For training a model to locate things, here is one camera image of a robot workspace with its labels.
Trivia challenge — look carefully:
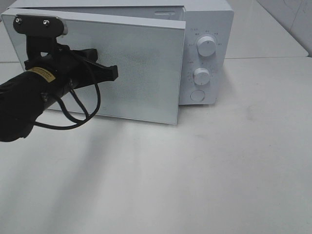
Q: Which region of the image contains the white microwave door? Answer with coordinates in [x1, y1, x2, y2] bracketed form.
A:
[1, 8, 186, 124]

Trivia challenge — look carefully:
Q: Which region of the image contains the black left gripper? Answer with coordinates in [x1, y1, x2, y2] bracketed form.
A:
[23, 36, 118, 93]

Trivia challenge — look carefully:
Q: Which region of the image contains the white microwave knob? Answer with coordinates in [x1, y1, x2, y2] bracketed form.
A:
[196, 35, 216, 57]
[194, 68, 211, 86]

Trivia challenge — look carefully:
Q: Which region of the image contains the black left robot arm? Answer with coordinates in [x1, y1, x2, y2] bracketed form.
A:
[0, 36, 118, 142]

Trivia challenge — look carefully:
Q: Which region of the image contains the round door release button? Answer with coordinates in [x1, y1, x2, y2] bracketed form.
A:
[190, 90, 205, 102]

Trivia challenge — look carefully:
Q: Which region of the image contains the white microwave oven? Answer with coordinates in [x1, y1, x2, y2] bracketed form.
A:
[5, 0, 234, 105]

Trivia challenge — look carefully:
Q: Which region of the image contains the white upper microwave knob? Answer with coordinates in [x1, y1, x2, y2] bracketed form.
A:
[196, 35, 216, 57]

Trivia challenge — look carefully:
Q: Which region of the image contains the white lower microwave knob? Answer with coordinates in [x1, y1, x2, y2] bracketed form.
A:
[194, 68, 211, 86]

